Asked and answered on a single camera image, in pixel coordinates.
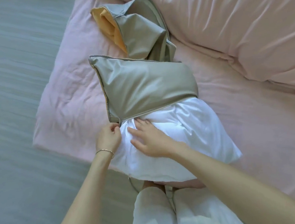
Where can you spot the person's left forearm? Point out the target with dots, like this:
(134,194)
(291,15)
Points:
(83,201)

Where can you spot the person's right forearm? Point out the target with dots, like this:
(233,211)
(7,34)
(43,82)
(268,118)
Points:
(249,189)

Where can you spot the pink bed sheet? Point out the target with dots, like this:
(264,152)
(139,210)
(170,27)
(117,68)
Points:
(72,101)

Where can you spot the person's right hand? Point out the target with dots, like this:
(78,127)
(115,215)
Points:
(152,141)

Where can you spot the person's white trousers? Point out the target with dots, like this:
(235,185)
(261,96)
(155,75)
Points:
(156,213)

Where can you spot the pink duvet with white ruffle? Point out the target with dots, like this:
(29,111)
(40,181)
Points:
(232,25)

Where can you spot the white cushion insert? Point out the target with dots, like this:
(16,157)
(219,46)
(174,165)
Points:
(190,132)

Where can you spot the person's left hand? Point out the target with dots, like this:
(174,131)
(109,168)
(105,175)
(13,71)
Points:
(108,139)

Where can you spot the grey-green cushion cover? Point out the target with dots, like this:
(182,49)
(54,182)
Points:
(147,84)
(140,31)

